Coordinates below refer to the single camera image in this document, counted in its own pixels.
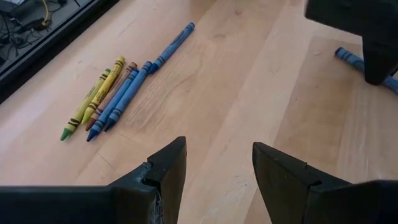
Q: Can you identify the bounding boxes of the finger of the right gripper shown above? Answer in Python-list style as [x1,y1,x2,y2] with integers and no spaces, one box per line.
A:
[362,34,398,86]

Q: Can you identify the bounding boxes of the yellow cable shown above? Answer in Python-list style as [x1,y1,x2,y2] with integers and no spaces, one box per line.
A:
[41,0,51,30]

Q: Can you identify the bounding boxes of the brown crayon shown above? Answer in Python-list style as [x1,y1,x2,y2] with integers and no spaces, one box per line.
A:
[85,62,139,132]

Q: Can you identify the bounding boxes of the green crayon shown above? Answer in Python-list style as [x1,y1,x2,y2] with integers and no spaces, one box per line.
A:
[60,68,112,142]

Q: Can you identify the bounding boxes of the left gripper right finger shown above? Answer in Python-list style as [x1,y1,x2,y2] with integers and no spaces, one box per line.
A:
[252,141,398,224]

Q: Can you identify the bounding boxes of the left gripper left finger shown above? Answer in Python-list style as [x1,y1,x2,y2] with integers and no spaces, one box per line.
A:
[0,136,188,224]

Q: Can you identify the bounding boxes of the yellow crayon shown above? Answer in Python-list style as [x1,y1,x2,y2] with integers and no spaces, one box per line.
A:
[81,55,126,126]

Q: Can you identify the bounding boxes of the black aluminium frame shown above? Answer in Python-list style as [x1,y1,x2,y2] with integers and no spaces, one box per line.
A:
[0,0,121,105]

